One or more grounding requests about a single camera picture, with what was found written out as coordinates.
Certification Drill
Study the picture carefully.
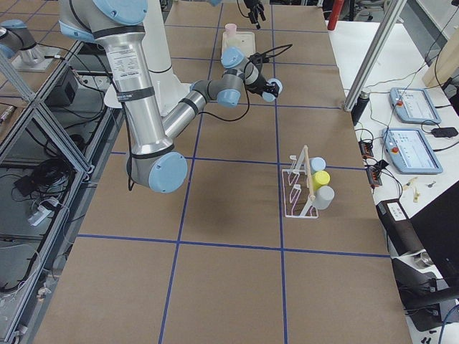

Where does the yellow plastic cup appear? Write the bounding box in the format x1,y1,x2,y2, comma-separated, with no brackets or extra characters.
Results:
312,170,331,191

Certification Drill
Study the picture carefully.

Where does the light blue cup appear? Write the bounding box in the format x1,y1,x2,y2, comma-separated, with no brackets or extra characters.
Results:
262,78,283,102
309,157,326,174

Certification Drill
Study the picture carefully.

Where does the black thermos bottle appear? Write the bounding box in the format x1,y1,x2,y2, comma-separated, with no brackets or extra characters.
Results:
351,87,371,126

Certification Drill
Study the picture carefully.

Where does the far teach pendant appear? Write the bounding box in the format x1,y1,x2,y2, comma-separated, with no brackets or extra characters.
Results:
389,87,441,125

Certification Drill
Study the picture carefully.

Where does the aluminium frame post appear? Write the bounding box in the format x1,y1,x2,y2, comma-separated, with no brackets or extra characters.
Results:
344,0,407,112

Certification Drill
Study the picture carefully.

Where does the grey plastic cup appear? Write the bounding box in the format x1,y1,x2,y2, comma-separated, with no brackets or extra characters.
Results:
313,186,335,210

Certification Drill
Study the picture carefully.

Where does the white wire cup rack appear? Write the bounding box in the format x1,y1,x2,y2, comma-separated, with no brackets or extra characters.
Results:
281,145,319,219

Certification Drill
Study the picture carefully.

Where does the black monitor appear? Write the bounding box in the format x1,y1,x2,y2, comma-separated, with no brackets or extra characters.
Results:
411,182,458,278

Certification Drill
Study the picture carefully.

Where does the red bottle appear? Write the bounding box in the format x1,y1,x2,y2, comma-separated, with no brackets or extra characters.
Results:
327,0,344,31

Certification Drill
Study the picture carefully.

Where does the teach pendant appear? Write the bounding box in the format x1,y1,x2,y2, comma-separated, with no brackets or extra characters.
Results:
382,128,443,175
389,87,441,125

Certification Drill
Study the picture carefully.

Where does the black power adapter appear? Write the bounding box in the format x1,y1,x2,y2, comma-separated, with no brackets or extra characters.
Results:
431,127,458,138

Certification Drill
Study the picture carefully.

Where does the near teach pendant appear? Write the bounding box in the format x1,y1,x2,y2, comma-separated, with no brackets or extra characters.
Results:
382,128,443,175

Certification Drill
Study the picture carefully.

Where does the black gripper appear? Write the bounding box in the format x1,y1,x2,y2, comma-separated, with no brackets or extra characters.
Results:
250,78,281,97
244,0,266,29

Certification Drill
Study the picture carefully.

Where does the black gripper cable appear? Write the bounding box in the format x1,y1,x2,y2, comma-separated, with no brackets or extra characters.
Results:
126,44,293,191

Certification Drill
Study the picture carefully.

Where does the pink plastic cup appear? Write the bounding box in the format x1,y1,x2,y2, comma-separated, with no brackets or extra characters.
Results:
225,23,237,37

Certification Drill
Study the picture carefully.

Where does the black box with label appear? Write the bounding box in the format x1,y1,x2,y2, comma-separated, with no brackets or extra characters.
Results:
376,199,424,255

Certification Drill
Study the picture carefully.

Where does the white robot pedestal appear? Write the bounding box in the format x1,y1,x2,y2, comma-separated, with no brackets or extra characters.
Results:
96,1,198,124

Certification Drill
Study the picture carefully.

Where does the cream plastic tray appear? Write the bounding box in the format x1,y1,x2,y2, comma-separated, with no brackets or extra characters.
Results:
222,32,256,57

